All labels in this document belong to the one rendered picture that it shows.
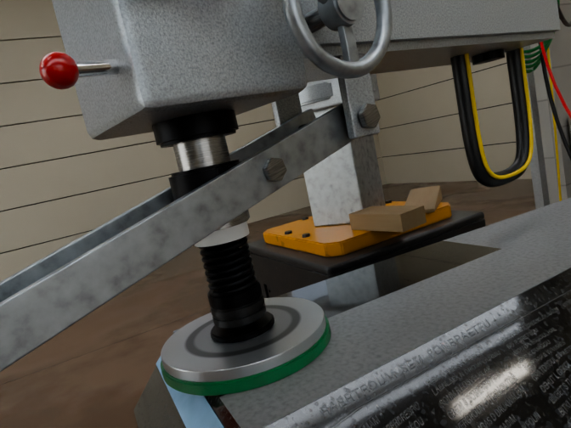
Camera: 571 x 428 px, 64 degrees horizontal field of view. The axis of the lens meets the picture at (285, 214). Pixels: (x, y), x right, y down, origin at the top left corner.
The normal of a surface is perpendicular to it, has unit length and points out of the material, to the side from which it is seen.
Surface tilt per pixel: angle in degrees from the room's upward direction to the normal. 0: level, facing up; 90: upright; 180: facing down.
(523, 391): 45
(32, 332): 90
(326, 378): 0
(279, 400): 0
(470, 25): 90
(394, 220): 90
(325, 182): 90
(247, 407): 0
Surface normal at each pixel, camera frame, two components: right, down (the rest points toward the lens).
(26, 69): 0.46, 0.04
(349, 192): -0.53, 0.23
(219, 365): -0.21, -0.97
